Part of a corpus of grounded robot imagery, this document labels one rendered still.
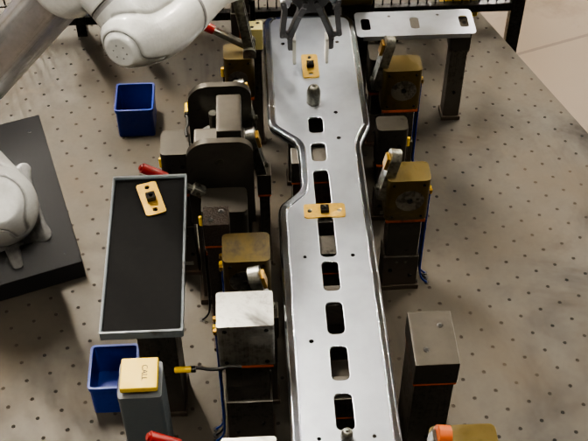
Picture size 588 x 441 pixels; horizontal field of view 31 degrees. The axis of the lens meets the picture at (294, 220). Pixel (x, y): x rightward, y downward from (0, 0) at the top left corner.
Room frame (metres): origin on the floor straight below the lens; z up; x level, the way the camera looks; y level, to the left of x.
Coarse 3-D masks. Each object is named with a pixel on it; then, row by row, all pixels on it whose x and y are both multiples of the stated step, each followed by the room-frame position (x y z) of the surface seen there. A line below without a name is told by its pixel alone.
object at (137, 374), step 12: (132, 360) 1.00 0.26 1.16; (144, 360) 1.00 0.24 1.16; (156, 360) 1.00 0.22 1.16; (132, 372) 0.98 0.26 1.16; (144, 372) 0.98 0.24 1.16; (156, 372) 0.98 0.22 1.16; (120, 384) 0.96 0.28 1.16; (132, 384) 0.96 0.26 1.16; (144, 384) 0.95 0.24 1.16; (156, 384) 0.96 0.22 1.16
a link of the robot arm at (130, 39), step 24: (120, 0) 1.45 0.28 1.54; (144, 0) 1.45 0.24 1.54; (168, 0) 1.48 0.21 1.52; (192, 0) 1.52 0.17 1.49; (120, 24) 1.41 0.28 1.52; (144, 24) 1.42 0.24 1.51; (168, 24) 1.44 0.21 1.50; (192, 24) 1.48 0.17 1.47; (120, 48) 1.39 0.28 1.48; (144, 48) 1.39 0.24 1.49; (168, 48) 1.42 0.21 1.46
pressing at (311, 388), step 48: (336, 48) 2.02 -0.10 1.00; (288, 96) 1.84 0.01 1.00; (336, 96) 1.84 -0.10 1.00; (336, 144) 1.68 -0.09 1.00; (336, 192) 1.54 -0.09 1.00; (288, 240) 1.40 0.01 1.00; (336, 240) 1.40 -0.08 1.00; (288, 288) 1.28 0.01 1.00; (288, 336) 1.17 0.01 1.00; (336, 336) 1.17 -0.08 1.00; (384, 336) 1.17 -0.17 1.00; (288, 384) 1.06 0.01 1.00; (336, 384) 1.06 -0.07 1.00; (384, 384) 1.06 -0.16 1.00; (336, 432) 0.96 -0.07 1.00; (384, 432) 0.96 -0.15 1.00
